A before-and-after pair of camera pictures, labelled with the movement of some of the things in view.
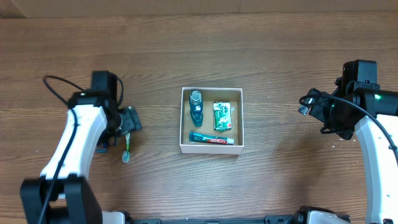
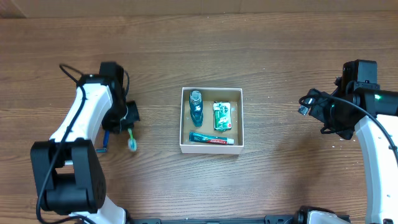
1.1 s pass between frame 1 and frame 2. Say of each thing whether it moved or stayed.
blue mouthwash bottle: stayed
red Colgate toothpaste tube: stayed
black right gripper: stayed
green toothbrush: moved
